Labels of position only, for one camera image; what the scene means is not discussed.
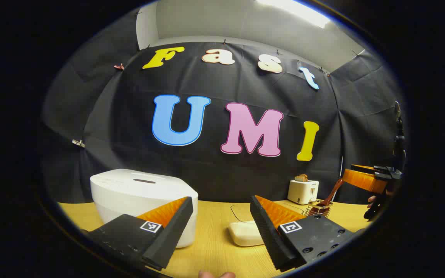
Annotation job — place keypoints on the white toaster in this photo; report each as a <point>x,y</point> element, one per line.
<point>301,192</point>

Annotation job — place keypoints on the silver cloth clip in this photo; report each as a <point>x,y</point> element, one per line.
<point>78,143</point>

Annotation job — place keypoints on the red cloth clip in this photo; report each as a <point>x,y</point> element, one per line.
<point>119,66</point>

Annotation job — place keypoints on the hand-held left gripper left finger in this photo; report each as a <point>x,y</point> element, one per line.
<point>174,231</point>

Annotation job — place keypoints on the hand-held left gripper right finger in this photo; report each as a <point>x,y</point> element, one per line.
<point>265,231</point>

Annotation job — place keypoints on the brown wooden spoon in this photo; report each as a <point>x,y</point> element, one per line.
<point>332,191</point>

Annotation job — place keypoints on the black backdrop cloth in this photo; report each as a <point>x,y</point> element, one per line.
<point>214,173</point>

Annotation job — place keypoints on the white rice cooker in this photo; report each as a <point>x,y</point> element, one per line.
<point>129,193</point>

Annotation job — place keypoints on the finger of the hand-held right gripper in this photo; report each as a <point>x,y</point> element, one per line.
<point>363,181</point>
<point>361,167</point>

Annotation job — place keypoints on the toasted bread slice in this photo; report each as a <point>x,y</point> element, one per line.
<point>301,178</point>

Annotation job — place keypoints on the cream rice dish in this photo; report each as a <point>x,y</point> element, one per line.
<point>243,233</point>

